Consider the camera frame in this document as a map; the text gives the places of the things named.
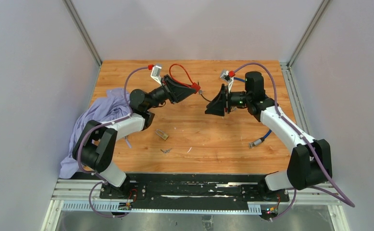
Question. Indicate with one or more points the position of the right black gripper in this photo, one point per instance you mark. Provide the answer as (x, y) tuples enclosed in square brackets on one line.
[(222, 100)]

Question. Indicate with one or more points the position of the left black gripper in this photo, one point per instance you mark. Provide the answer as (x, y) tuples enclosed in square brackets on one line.
[(180, 92)]

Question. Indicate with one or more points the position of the brass padlock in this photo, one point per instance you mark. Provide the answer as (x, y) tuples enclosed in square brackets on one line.
[(162, 134)]

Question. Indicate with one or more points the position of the brass padlock keys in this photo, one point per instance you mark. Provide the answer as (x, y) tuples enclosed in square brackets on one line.
[(166, 151)]

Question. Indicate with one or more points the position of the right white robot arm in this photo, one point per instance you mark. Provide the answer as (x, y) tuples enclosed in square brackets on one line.
[(310, 160)]

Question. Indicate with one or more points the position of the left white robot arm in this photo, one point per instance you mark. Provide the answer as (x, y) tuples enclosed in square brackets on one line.
[(96, 143)]

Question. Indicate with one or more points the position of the lavender cloth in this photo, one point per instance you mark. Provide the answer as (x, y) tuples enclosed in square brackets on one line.
[(110, 107)]

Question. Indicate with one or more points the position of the blue cable lock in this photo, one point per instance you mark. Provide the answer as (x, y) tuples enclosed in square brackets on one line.
[(260, 140)]

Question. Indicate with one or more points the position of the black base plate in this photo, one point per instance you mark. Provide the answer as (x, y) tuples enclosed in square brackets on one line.
[(178, 191)]

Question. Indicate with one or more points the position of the aluminium frame rails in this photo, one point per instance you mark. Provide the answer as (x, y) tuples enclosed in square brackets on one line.
[(76, 206)]

